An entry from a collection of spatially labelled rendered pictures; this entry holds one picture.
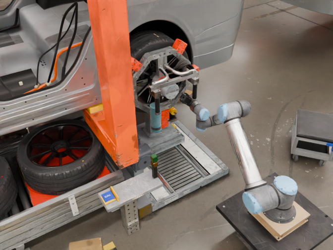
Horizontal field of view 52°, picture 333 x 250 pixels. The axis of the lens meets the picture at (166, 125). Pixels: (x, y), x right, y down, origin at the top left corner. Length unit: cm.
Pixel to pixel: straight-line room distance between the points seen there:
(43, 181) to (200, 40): 168
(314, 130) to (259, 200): 127
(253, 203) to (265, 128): 164
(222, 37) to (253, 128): 109
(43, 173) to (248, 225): 147
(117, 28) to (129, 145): 84
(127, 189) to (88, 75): 88
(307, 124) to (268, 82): 132
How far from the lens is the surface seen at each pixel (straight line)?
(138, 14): 256
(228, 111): 228
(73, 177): 261
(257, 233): 246
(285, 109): 408
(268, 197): 225
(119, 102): 212
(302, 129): 328
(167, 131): 322
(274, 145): 356
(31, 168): 267
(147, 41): 264
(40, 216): 260
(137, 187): 244
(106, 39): 190
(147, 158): 277
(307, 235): 254
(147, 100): 288
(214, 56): 316
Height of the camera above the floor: 229
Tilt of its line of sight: 39 degrees down
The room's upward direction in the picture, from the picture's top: 1 degrees counter-clockwise
